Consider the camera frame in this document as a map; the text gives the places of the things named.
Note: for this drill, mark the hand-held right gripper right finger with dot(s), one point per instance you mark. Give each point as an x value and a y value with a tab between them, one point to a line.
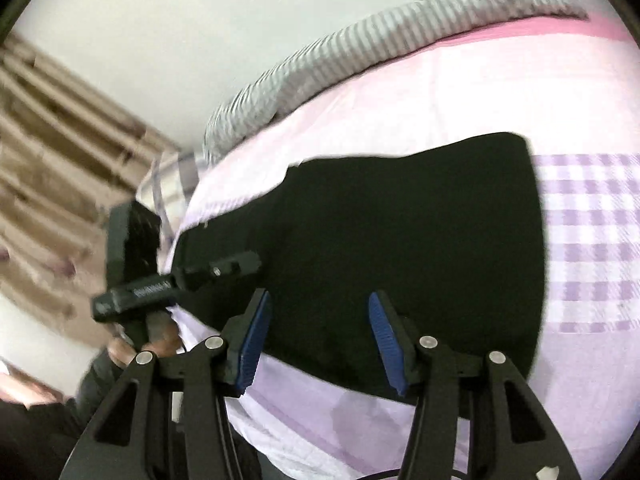
387	345

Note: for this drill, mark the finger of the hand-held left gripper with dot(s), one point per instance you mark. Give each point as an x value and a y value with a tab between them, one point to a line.
220	269

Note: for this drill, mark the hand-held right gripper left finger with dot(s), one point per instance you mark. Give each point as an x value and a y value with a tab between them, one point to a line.
252	345

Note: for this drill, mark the black pants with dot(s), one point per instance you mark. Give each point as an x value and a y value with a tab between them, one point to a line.
400	260

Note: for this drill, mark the person's left hand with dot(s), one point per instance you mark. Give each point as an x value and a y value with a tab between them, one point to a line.
165	335

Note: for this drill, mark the plaid pillow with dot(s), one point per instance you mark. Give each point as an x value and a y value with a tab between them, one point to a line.
167	185

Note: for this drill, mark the beige patterned curtain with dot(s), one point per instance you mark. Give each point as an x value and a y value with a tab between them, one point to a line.
55	170

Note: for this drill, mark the striped grey white blanket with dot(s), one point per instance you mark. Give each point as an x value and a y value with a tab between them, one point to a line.
360	45

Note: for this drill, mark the pink purple patchwork bed sheet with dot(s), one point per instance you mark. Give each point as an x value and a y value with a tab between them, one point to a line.
575	110

